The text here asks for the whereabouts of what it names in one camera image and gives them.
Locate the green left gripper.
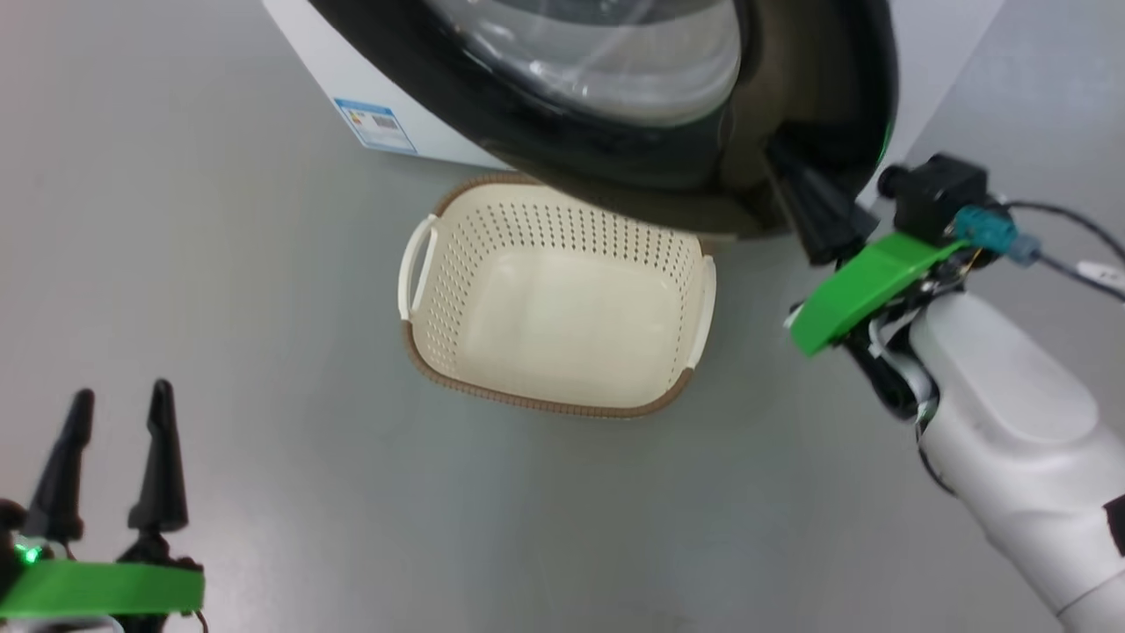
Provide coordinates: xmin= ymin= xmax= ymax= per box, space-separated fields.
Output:
xmin=0 ymin=379 xmax=207 ymax=633

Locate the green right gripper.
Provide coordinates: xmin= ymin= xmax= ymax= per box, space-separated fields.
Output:
xmin=764 ymin=135 xmax=1005 ymax=419

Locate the washing machine glass door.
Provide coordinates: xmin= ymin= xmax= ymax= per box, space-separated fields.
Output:
xmin=306 ymin=0 xmax=900 ymax=241

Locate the white front-load washing machine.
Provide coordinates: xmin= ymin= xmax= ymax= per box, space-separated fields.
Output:
xmin=261 ymin=0 xmax=1005 ymax=208

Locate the cream perforated basket brown rim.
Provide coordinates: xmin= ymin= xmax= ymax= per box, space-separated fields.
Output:
xmin=397 ymin=172 xmax=718 ymax=419

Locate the blue energy label sticker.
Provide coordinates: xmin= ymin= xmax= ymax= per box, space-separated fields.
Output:
xmin=333 ymin=98 xmax=417 ymax=156

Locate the teal right camera connector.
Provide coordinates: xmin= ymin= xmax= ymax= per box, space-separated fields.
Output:
xmin=953 ymin=206 xmax=1043 ymax=267

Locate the thin black right camera cable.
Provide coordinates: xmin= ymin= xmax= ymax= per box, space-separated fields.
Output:
xmin=1002 ymin=200 xmax=1125 ymax=305

